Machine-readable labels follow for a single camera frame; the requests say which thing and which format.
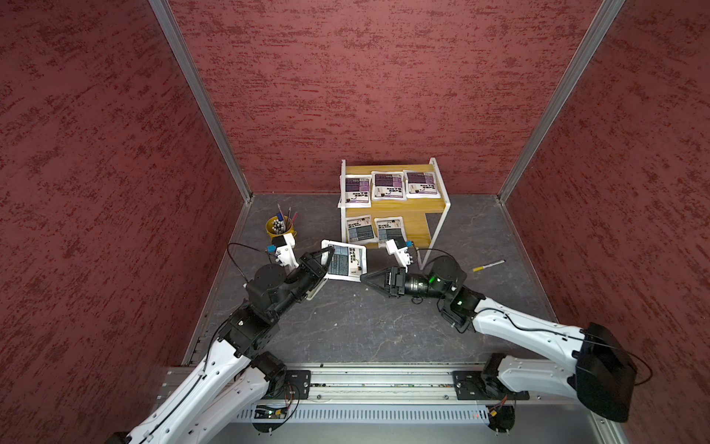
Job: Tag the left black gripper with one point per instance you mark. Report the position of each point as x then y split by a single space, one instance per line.
312 266

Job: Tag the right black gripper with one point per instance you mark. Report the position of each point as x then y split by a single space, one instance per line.
396 276

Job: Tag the purple coffee bag bottom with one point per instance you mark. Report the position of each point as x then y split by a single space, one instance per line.
421 185

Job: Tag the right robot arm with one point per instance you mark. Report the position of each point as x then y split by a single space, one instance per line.
583 363

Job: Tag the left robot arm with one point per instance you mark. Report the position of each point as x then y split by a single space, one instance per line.
236 371

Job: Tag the beige eraser block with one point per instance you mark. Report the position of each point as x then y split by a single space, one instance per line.
312 293

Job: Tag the pens in bucket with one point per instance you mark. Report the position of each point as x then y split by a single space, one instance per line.
289 214

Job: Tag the yellow pen bucket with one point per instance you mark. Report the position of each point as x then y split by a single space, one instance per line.
279 226

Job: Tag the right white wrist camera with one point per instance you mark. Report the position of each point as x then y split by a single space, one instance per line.
399 249

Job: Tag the white frame wooden shelf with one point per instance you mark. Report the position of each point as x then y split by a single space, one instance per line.
423 219

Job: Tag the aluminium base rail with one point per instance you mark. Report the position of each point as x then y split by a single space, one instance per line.
431 383

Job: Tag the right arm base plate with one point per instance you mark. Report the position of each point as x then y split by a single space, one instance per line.
476 386

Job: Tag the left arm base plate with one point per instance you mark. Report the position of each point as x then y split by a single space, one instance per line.
288 384

